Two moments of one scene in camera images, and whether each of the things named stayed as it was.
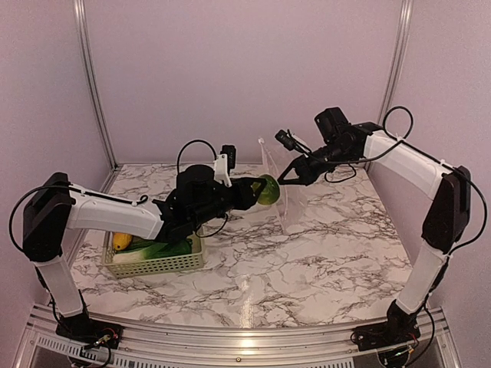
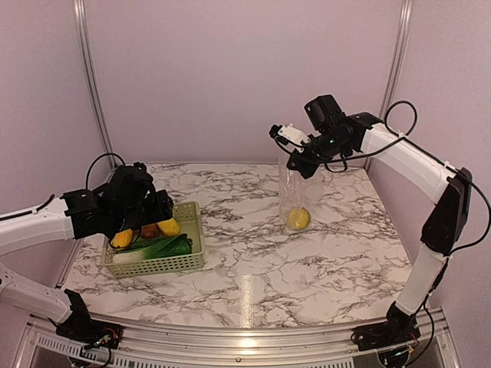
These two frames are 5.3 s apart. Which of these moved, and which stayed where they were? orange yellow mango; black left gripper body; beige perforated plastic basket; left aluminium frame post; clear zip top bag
Moved: black left gripper body; clear zip top bag
Stayed: left aluminium frame post; beige perforated plastic basket; orange yellow mango
